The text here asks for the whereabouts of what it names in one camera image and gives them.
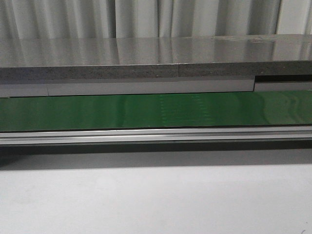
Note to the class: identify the white pleated curtain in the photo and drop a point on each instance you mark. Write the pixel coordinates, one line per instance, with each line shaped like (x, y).
(53, 19)

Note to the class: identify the aluminium conveyor side rail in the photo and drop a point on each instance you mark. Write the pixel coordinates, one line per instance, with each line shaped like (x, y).
(151, 135)

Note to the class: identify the grey stone countertop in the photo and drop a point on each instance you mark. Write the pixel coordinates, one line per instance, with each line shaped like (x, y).
(74, 67)

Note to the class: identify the green conveyor belt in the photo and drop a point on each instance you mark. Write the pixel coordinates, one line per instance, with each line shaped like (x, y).
(155, 111)

